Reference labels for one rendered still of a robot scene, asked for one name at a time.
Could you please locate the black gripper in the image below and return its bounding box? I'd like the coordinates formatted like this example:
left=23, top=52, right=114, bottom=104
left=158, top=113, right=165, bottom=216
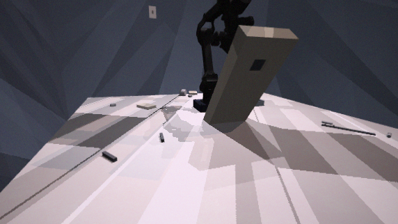
left=210, top=20, right=236, bottom=54

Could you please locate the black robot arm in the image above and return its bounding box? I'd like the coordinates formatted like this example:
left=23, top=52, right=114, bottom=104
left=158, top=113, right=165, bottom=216
left=196, top=0, right=254, bottom=104

